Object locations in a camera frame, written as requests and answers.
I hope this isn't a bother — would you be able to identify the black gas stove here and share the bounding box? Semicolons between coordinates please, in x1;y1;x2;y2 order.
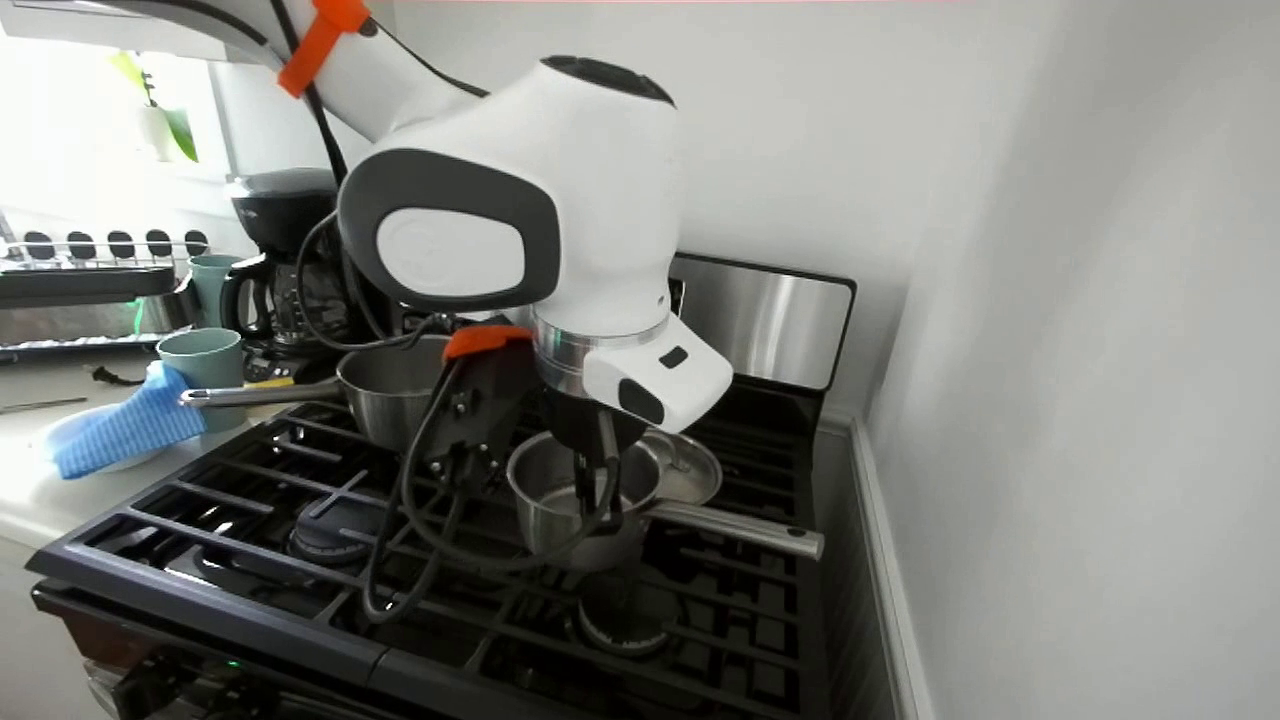
22;250;858;720

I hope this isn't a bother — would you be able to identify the stainless stove control panel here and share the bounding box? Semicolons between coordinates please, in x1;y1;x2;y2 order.
663;250;858;395

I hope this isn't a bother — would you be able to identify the teal mug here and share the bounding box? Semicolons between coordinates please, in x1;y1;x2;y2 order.
156;325;251;390

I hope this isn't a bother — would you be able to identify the black coffee maker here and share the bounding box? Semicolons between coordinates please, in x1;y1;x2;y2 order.
223;163;390;361

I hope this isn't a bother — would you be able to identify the blue cloth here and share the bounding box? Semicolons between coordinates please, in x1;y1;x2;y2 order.
43;361;213;482

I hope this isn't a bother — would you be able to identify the orange camera mount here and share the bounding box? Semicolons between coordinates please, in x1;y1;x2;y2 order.
440;319;537;362

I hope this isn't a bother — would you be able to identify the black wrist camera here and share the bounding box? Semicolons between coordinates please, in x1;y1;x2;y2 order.
425;349;538;472

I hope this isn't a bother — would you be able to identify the teal tall cup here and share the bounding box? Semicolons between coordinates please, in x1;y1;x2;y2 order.
184;250;238;330

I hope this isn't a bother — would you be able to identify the silver toaster oven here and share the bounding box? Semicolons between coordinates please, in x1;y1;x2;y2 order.
0;224;199;361

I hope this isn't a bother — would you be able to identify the orange cable strap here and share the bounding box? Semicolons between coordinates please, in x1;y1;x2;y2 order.
276;0;377;100

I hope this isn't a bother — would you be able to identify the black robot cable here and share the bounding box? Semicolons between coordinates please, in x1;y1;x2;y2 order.
263;0;537;630

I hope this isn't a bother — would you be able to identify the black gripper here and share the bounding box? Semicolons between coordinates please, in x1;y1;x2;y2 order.
537;387;653;531

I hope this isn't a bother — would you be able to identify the large steel saucepan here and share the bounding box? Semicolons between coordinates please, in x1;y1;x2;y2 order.
177;334;458;452

